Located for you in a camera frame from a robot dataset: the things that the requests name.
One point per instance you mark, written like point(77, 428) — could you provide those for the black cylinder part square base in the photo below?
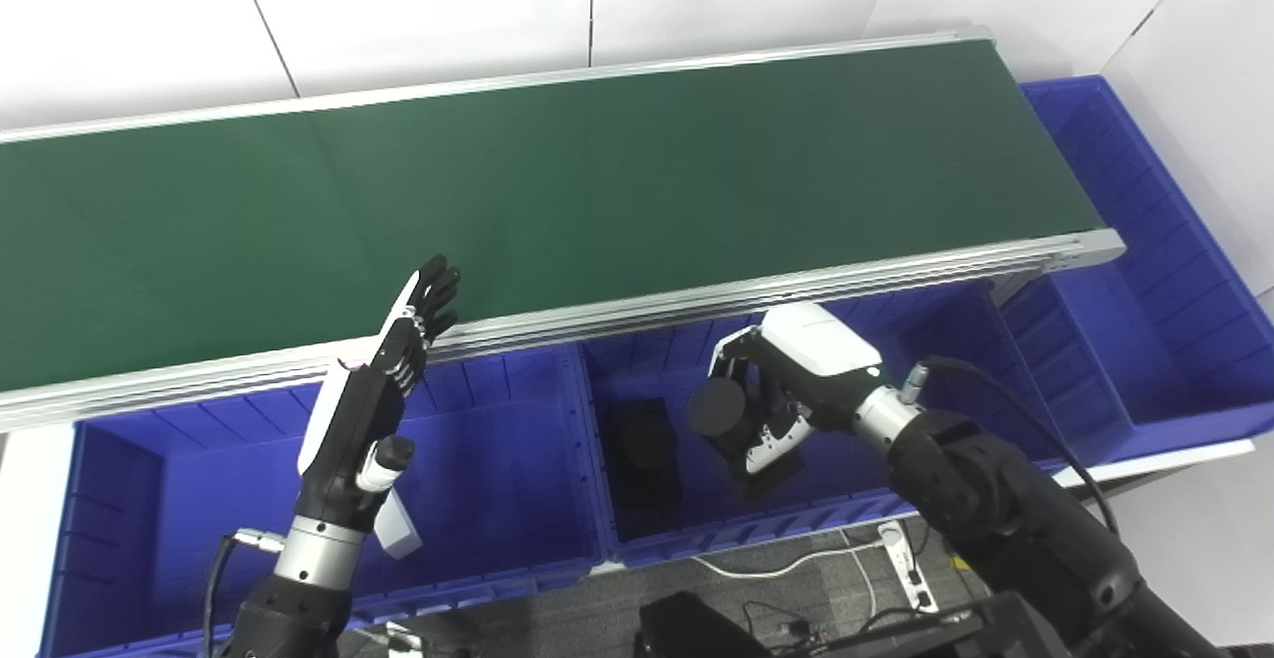
point(647, 449)
point(717, 409)

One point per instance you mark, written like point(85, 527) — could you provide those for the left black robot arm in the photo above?
point(299, 618)

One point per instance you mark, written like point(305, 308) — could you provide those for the aluminium conveyor leg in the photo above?
point(1015, 288)

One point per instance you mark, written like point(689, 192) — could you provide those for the blue plastic bin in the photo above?
point(498, 479)
point(836, 489)
point(1125, 339)

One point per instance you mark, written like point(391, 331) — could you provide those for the black robot torso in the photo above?
point(687, 633)

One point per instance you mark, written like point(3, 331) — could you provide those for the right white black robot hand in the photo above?
point(821, 349)

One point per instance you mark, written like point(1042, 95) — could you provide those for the green conveyor belt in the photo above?
point(697, 308)
point(647, 190)

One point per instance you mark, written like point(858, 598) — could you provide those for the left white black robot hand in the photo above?
point(348, 439)

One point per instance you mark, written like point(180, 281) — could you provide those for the white power strip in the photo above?
point(911, 568)

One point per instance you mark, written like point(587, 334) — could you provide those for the white block part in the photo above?
point(400, 534)

